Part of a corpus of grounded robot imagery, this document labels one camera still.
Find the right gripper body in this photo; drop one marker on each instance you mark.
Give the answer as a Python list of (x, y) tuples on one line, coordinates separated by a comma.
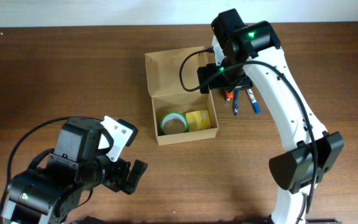
[(239, 84)]

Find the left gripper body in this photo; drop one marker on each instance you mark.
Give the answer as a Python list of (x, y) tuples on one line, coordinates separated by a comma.
[(120, 175)]

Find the brown cardboard box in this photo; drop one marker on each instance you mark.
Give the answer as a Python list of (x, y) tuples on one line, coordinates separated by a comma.
[(168, 95)]

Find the yellow sticky note pad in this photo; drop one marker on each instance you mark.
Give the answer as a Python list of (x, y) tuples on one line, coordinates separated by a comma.
[(198, 120)]

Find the green tape roll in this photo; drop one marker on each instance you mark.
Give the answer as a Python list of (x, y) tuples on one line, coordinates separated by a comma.
[(174, 123)]

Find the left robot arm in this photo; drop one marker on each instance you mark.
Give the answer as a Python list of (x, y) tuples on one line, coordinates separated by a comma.
[(30, 196)]

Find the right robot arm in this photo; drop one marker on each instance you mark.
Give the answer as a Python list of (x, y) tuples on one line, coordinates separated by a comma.
[(252, 56)]

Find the blue pen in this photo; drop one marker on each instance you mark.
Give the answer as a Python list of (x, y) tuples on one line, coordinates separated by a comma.
[(236, 102)]

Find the blue white marker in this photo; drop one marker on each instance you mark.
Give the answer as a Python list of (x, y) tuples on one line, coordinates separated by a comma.
[(253, 101)]

